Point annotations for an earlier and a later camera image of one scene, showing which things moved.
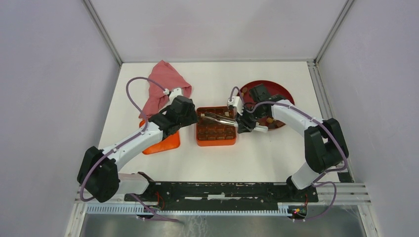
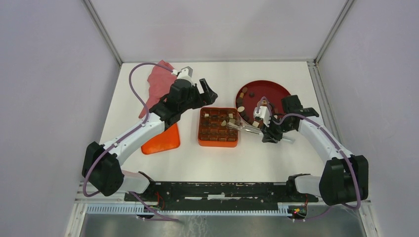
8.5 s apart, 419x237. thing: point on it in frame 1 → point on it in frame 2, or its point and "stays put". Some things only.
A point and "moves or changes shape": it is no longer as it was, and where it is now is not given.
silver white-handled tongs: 219,119 moves or changes shape
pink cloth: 163,73 stays put
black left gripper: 192,117 → 207,98
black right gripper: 244,125 → 269,135
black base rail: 226,191 stays put
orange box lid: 169,142 stays put
